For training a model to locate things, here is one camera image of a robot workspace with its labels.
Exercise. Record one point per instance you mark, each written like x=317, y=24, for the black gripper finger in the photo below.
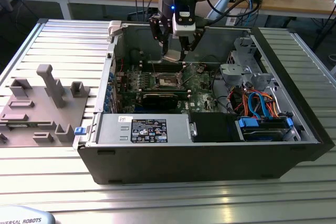
x=160, y=31
x=190, y=45

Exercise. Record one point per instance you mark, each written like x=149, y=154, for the silver topped CPU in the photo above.
x=172, y=54

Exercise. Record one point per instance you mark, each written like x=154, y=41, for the black drive bay cover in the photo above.
x=210, y=127

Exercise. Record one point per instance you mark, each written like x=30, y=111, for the beige case release latch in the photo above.
x=114, y=27

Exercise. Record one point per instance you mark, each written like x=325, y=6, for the silver metal drive cage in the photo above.
x=231, y=70

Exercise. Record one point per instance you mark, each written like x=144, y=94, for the green motherboard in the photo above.
x=202, y=95

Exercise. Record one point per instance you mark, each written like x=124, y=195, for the pale blue tilted panel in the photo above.
x=220, y=3

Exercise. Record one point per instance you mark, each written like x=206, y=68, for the black graphics card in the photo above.
x=160, y=100

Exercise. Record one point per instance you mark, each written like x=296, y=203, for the grey power supply unit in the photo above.
x=110, y=129

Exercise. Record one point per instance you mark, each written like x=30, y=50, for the hard disk in blue carrier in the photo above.
x=262, y=132

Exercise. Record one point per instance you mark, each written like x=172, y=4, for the black and grey PC case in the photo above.
x=183, y=163

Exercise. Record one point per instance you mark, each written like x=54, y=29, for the blue plastic case latch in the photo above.
x=80, y=131

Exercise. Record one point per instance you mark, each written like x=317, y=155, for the grey parts rack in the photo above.
x=39, y=103

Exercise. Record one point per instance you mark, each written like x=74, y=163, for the grey Universal Robots pendant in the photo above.
x=23, y=214

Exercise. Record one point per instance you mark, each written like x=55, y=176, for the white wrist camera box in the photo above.
x=183, y=27

